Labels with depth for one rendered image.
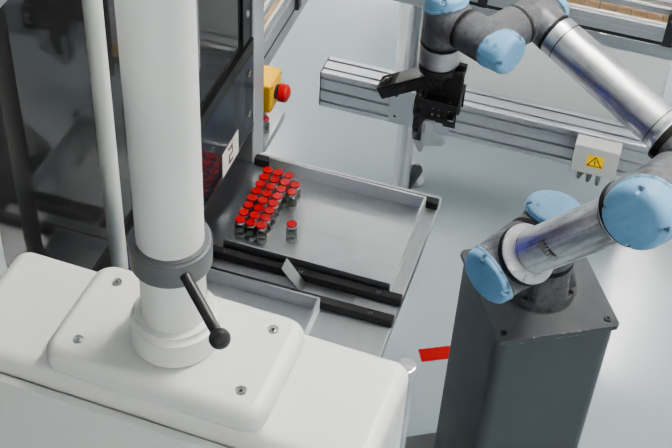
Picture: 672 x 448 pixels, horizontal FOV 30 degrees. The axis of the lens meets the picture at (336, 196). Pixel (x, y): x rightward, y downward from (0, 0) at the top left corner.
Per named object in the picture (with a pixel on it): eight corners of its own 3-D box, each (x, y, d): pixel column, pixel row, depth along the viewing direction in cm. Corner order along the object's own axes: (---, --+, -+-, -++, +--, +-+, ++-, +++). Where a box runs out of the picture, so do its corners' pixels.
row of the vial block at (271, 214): (254, 243, 248) (254, 226, 245) (285, 186, 261) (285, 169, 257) (264, 246, 247) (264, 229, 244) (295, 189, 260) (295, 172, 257)
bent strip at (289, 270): (280, 289, 239) (281, 268, 235) (285, 279, 241) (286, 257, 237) (351, 308, 237) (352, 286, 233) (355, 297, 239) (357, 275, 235)
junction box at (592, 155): (569, 169, 334) (575, 144, 328) (572, 158, 337) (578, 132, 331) (614, 180, 331) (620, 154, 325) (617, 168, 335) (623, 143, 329)
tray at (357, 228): (223, 251, 246) (223, 238, 244) (269, 169, 264) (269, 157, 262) (389, 296, 239) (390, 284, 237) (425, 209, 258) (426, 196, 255)
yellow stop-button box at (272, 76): (238, 106, 267) (238, 79, 262) (250, 87, 272) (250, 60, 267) (271, 114, 265) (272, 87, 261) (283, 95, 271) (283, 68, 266)
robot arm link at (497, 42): (543, 21, 212) (494, -6, 218) (501, 47, 206) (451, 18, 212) (536, 59, 217) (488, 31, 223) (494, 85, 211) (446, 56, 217)
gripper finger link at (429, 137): (440, 165, 237) (445, 128, 231) (410, 158, 238) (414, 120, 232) (444, 155, 239) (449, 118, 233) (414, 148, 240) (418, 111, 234)
